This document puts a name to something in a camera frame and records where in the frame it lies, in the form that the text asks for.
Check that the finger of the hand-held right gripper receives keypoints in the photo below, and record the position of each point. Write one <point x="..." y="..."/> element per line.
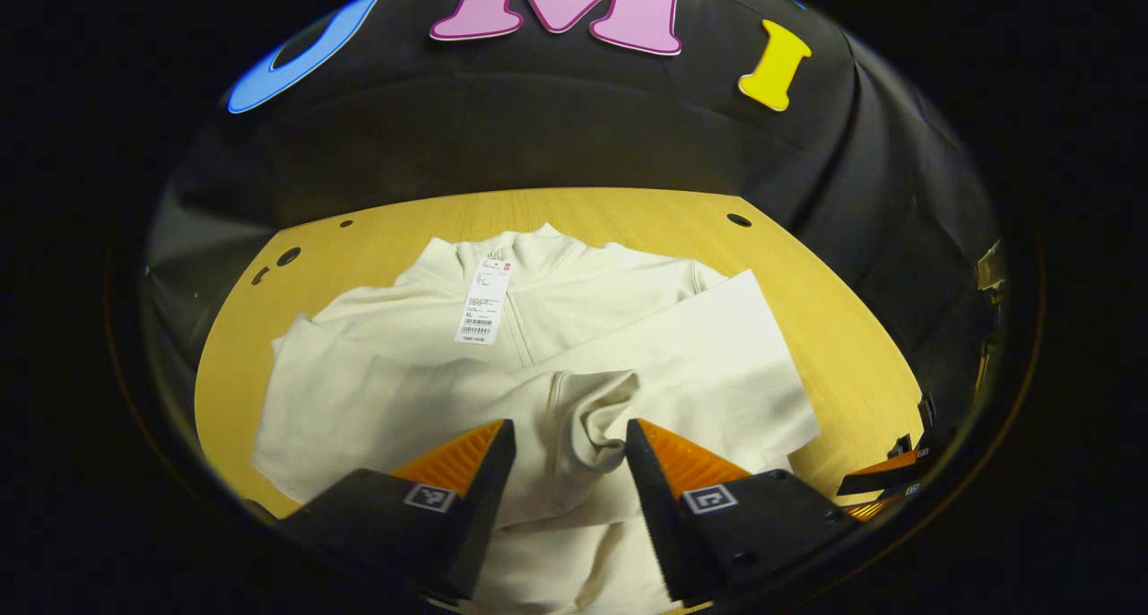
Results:
<point x="883" y="470"/>
<point x="874" y="506"/>

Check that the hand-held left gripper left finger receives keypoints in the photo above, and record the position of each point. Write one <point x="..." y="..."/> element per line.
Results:
<point x="480" y="516"/>

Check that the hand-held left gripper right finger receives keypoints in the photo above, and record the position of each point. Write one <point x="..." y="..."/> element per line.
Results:
<point x="664" y="525"/>

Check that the cream white sweatshirt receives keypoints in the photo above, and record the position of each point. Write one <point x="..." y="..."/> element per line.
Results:
<point x="628" y="328"/>

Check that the white paper hang tag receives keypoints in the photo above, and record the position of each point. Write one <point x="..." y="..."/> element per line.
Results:
<point x="482" y="306"/>

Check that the black backdrop cloth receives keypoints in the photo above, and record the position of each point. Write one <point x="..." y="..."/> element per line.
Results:
<point x="538" y="131"/>

